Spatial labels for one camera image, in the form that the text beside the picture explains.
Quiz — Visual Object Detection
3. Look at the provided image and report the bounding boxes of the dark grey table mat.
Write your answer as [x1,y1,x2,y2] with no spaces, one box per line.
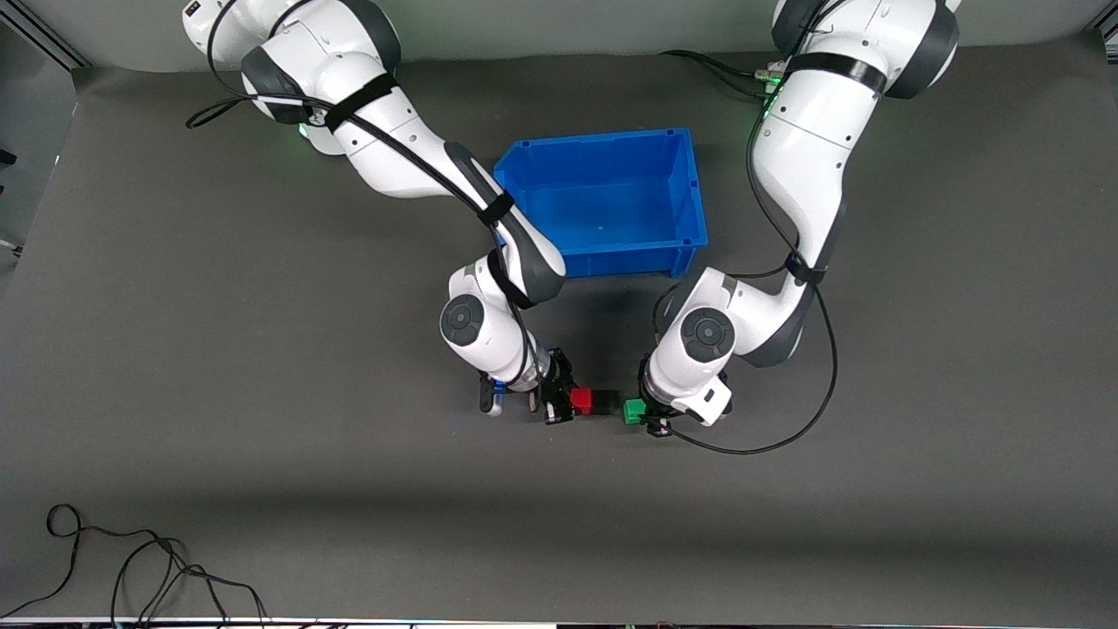
[0,33,1118,626]

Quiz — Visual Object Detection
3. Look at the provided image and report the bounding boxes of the blue plastic storage bin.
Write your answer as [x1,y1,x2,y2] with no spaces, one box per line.
[493,128,709,280]

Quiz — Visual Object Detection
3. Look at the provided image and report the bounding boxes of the black left arm base cables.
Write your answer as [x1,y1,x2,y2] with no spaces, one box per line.
[659,48,783,99]

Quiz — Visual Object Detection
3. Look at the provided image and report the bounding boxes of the black cable along right arm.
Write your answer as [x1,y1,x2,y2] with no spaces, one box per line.
[184,0,544,387]

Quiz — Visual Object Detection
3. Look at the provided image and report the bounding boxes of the thin black loose cable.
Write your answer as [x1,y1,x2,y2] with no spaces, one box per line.
[0,503,273,626]

